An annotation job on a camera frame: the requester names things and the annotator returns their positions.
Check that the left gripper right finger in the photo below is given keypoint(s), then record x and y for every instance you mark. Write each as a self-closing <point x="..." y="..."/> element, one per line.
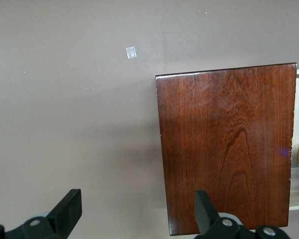
<point x="209" y="224"/>

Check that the dark brown wooden cabinet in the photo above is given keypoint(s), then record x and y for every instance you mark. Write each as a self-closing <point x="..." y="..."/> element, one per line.
<point x="214" y="137"/>

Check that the small clear tape patch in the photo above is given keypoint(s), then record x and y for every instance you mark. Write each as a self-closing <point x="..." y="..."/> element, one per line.
<point x="131" y="52"/>

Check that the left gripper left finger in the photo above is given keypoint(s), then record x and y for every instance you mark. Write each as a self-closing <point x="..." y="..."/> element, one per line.
<point x="63" y="219"/>

